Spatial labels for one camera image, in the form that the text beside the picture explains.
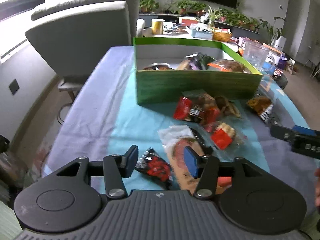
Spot black red spicy snack packet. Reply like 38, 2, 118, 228
135, 147, 173, 190

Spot orange sachima cake pack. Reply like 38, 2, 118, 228
207, 59, 246, 73

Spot clear bag fried snacks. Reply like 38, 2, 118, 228
214, 96, 241, 118

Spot person's right hand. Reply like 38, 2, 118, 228
315, 168, 320, 208

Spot orange peanut snack bag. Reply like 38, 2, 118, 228
204, 121, 247, 150

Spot blue patterned tablecloth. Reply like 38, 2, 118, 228
42, 46, 317, 214

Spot red candy wrapper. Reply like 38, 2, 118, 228
173, 95, 220, 126

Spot purple gift bag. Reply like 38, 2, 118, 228
277, 55, 288, 69

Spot blue white paper box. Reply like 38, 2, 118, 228
262, 51, 280, 75

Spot green cardboard box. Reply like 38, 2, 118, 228
133, 37, 263, 105

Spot clear glass mug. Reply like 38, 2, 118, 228
243, 40, 269, 71

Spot tall leafy floor plant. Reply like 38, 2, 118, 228
259, 17, 285, 42

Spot woven yellow basket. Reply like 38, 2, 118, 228
213, 30, 232, 42

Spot blue plastic basket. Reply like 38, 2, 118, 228
191, 29, 213, 40

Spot round white coffee table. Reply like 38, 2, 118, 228
142, 23, 241, 53

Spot grey armchair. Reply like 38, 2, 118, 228
24, 0, 146, 78

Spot spider plant in vase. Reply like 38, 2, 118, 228
206, 5, 226, 28

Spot yellow canister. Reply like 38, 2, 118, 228
151, 18, 165, 35

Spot black wall socket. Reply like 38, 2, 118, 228
9, 79, 20, 95

